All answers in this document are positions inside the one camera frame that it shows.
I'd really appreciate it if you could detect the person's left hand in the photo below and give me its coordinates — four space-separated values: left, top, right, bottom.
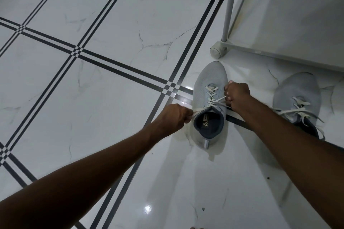
154 103 194 137

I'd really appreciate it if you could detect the person's right hand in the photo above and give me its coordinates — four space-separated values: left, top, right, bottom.
223 81 251 112

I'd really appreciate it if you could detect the grey sneaker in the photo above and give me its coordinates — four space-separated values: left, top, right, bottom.
191 61 230 150
272 72 326 141

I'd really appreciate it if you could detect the white shoe rack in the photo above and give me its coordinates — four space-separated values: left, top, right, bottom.
210 0 344 73

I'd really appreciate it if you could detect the person's right forearm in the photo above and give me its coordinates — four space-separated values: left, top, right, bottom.
236 94 344 229

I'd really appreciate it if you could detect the person's left forearm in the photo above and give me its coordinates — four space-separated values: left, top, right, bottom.
0 125 166 229

